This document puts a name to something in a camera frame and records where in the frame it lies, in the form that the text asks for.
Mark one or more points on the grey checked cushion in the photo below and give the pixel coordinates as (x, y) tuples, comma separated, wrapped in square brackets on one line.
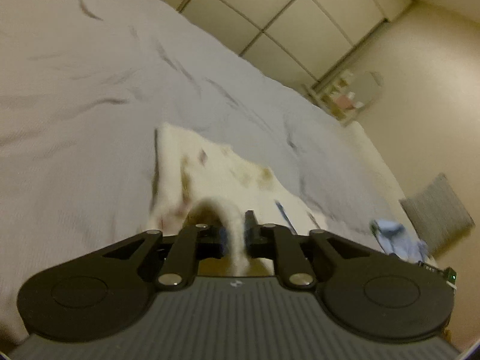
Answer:
[(438, 216)]

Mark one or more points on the cream wardrobe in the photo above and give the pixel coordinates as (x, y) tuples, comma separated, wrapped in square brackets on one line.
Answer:
[(296, 42)]

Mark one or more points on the grey duvet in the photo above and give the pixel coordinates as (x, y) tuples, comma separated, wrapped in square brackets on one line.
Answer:
[(85, 88)]

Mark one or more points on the light blue garment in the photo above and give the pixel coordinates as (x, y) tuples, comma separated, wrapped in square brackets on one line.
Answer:
[(394, 239)]

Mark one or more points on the pink storage box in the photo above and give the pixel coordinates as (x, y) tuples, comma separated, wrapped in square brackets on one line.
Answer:
[(344, 103)]

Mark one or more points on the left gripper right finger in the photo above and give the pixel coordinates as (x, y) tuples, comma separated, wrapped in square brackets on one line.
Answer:
[(278, 244)]

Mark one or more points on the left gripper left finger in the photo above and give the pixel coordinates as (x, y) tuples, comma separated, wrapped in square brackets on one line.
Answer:
[(193, 244)]

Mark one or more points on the oval vanity mirror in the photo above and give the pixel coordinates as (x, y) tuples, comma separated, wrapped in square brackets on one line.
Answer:
[(365, 88)]

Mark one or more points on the cream knit sweater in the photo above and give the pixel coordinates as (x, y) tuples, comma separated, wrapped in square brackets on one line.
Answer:
[(202, 181)]

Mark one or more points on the small shelf organizer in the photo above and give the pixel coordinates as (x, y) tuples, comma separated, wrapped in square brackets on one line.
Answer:
[(338, 86)]

